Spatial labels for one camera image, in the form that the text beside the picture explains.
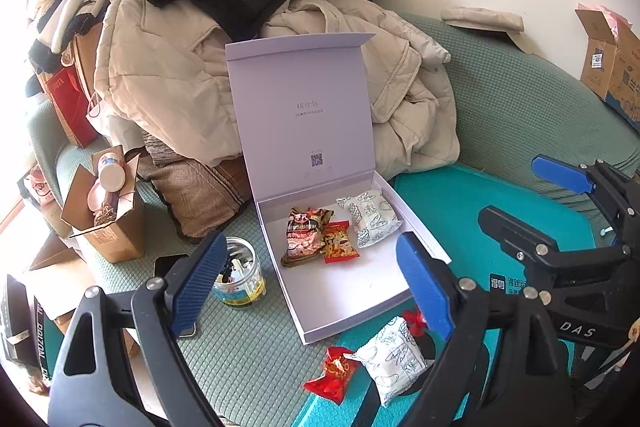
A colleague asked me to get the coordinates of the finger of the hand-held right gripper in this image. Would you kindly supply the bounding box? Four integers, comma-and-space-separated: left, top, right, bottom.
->
531, 155, 640, 248
477, 205, 631, 278

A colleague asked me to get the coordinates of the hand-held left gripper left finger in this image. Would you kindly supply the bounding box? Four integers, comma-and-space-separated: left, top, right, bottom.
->
47, 232, 228, 427

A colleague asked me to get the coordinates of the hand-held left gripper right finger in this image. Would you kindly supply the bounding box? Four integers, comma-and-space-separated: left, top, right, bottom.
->
395, 232, 571, 427

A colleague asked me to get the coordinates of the small red candy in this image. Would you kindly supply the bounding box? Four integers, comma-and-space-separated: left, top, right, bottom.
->
402, 307, 428, 338

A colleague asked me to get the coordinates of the white bread packet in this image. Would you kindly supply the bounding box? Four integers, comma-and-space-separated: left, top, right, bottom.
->
336, 188, 405, 249
345, 316, 436, 408

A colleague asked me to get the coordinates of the red candy packet with figure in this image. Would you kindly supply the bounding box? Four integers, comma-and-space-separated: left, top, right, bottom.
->
320, 220, 361, 264

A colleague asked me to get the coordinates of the brown cereal snack packet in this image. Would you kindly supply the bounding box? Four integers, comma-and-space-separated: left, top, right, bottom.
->
280, 206, 335, 269

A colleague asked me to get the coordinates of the red gold candy packet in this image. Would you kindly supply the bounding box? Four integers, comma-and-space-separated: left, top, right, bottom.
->
303, 347, 358, 405

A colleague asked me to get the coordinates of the white gift box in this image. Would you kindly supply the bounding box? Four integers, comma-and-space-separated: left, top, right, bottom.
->
225, 33, 453, 347

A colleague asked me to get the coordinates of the black smartphone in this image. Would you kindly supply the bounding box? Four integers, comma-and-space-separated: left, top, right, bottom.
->
152, 253, 198, 339

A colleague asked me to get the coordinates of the clear plastic jar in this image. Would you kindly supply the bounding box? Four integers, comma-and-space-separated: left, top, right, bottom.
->
212, 237, 268, 308

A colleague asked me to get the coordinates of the teal foam mat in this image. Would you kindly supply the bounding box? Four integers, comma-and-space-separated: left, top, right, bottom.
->
290, 164, 611, 427

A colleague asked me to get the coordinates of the brown striped cushion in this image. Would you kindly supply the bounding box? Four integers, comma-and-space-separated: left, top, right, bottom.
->
136, 157, 256, 243

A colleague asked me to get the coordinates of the green sofa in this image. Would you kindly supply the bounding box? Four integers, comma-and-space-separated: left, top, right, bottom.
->
25, 7, 640, 427

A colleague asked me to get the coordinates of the small open cardboard box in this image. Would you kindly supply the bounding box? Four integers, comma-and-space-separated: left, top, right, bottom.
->
61, 146, 147, 264

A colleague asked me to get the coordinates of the blue printed cardboard box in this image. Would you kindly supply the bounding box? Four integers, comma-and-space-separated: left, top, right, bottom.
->
575, 4, 640, 132

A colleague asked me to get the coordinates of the open cardboard carton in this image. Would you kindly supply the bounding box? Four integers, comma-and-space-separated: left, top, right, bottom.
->
20, 267, 101, 333

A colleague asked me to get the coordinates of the pink round lid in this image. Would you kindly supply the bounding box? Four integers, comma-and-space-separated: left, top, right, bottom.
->
87, 184, 118, 212

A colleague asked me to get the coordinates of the grey brown fabric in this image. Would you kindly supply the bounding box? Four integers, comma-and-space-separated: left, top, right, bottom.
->
140, 129, 211, 165

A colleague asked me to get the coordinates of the pink lidded jar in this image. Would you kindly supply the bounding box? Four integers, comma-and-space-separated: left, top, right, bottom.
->
97, 150, 126, 192

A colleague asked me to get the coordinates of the black teal printed box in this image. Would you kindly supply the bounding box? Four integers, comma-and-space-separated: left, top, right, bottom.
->
0, 274, 66, 388

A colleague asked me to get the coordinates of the pink patterned box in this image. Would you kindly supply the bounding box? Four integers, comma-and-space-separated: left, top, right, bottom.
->
20, 164, 56, 208

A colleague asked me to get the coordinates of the beige padded jacket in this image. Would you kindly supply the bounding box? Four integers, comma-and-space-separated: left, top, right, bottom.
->
92, 0, 461, 172

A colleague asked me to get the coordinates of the red paper bag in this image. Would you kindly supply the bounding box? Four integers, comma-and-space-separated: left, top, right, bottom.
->
37, 67, 98, 148

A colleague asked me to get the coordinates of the brown paper bag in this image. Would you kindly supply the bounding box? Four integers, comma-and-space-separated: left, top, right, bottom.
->
72, 24, 108, 108

